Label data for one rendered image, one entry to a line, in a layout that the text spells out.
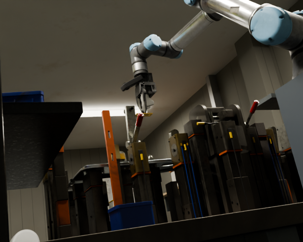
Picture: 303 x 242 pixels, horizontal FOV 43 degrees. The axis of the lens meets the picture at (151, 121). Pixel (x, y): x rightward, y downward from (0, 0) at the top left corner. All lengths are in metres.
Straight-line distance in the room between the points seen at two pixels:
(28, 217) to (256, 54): 5.10
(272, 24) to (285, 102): 0.26
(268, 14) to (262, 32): 0.06
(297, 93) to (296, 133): 0.13
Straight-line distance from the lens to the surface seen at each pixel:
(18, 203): 7.71
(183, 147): 1.51
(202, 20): 1.76
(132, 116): 1.54
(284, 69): 4.51
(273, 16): 1.29
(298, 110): 1.31
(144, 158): 1.46
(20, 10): 3.74
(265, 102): 1.65
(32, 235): 6.85
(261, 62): 4.54
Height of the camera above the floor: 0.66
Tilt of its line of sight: 18 degrees up
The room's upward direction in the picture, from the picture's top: 10 degrees counter-clockwise
